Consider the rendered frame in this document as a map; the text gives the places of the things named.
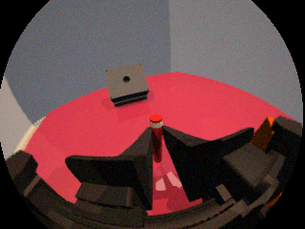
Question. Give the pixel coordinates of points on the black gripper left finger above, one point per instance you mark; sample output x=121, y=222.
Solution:
x=133, y=168

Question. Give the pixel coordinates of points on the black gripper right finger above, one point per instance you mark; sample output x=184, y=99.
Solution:
x=195, y=159

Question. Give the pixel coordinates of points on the red peg with white band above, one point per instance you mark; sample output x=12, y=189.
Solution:
x=157, y=143

